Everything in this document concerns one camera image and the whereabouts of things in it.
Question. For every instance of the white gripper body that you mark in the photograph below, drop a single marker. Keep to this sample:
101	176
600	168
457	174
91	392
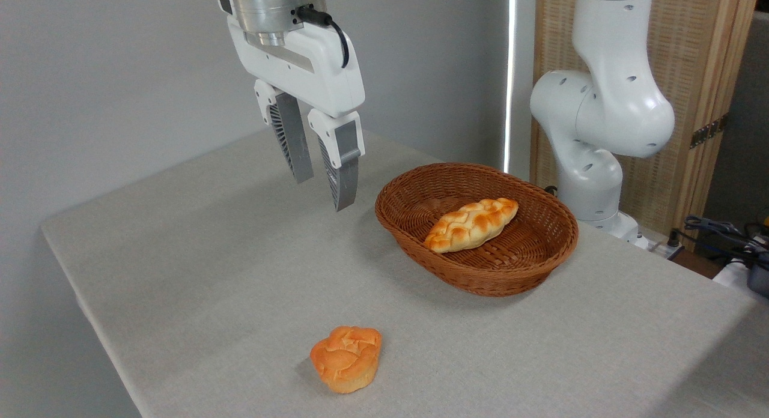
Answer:
312	69

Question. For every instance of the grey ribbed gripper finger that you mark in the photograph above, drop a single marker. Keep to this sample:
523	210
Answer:
342	166
294	142

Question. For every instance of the round orange bread bun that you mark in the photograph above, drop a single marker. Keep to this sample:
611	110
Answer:
348	358

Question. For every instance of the braided golden bread loaf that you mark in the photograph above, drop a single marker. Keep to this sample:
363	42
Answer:
471	224

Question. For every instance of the brown wicker oval basket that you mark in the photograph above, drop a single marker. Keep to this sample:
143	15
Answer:
528	250

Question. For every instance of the grey tablecloth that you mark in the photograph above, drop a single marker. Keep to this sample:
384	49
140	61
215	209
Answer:
240	256

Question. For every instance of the bright vertical light strip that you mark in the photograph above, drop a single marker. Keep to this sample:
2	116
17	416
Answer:
509	75

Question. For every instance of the white power strip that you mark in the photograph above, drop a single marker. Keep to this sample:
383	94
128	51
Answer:
661	248

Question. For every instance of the dark metal screen hinge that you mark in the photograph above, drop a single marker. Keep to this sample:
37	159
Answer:
709	131

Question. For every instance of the wooden rattan folding screen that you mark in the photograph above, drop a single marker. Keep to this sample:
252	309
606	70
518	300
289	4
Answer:
697	57

